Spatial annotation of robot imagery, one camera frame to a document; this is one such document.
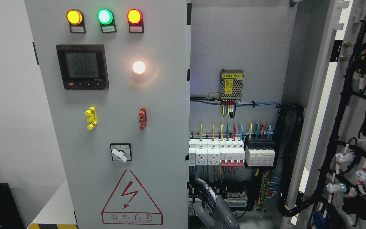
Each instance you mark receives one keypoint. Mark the red handle circuit breaker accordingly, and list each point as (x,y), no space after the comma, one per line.
(232,154)

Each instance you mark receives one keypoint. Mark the white glowing indicator light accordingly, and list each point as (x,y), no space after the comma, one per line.
(139,67)

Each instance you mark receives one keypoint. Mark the yellow indicator light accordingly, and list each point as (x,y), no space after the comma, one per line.
(76,21)

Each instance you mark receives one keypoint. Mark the green indicator light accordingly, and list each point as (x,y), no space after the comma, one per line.
(106,20)

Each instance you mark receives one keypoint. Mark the black white surge protector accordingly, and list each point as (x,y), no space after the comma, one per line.
(259,153)

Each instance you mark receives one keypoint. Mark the black relay row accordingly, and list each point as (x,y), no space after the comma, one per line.
(235,197)

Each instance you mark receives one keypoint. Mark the metal mesh power supply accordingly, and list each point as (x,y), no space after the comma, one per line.
(231,84)

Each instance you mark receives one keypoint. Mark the dark grey robot right hand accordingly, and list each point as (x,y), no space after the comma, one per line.
(222,217)

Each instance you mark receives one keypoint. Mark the white DIN rail sockets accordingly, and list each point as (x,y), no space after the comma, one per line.
(204,152)

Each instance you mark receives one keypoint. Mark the grey cabinet door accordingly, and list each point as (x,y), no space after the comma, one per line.
(159,151)
(328,183)

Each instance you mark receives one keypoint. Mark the brass terminal bar right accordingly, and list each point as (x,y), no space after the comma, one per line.
(265,184)

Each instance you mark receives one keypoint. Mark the black digital power meter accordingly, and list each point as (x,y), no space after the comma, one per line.
(83,66)

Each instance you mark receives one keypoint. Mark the red electric hazard warning sticker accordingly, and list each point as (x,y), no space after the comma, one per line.
(130,203)

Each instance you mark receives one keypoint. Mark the red indicator light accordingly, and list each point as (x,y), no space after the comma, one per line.
(135,21)

